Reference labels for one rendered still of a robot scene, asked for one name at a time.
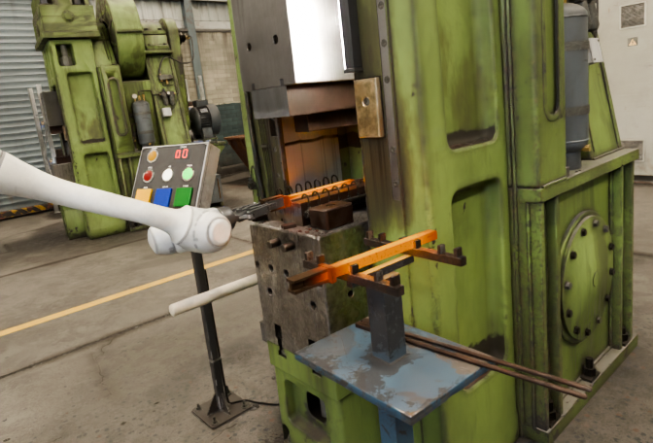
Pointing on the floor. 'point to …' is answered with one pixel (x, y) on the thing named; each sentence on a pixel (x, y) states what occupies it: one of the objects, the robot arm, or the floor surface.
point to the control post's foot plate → (209, 415)
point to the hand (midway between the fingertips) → (273, 203)
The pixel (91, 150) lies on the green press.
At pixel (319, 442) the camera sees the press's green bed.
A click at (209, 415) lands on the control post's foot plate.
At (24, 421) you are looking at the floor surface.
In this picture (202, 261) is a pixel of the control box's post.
